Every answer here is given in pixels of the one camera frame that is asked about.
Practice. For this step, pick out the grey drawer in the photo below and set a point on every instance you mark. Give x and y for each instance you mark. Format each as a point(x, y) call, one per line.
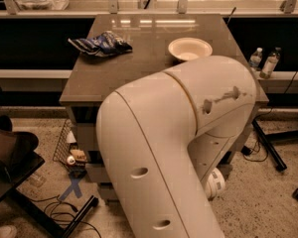
point(86, 136)
point(107, 193)
point(97, 173)

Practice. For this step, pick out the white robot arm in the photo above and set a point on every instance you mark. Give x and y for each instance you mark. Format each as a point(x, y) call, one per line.
point(160, 190)

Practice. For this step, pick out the grey top drawer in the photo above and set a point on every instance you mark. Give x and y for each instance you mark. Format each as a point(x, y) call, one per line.
point(86, 136)

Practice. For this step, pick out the grey bottom drawer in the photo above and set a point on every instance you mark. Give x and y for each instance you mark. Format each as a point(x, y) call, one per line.
point(107, 193)

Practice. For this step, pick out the white paper bowl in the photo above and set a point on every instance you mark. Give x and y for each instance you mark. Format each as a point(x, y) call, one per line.
point(185, 49)

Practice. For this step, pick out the blue chip bag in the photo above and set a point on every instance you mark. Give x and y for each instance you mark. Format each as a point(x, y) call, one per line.
point(107, 44)

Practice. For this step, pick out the blue tape cross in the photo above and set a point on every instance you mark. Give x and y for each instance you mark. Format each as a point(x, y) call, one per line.
point(73, 187)

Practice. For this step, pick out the clear water bottle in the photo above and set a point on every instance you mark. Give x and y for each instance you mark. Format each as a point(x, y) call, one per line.
point(255, 59)

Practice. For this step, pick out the black table leg right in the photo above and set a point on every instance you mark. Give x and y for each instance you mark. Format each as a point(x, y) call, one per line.
point(279, 164)

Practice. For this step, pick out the black table leg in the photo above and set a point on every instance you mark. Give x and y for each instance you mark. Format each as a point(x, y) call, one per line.
point(57, 224)
point(279, 164)

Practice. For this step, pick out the green-tinted plastic bottle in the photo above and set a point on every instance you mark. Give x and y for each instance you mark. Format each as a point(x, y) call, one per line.
point(270, 63)

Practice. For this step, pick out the black table leg left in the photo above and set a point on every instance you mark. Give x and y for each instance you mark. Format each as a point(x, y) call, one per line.
point(57, 224)

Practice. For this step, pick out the white shoe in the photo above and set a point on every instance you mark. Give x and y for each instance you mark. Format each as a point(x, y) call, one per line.
point(8, 231)

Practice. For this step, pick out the wire mesh basket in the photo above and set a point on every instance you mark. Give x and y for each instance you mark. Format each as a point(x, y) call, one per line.
point(63, 150)

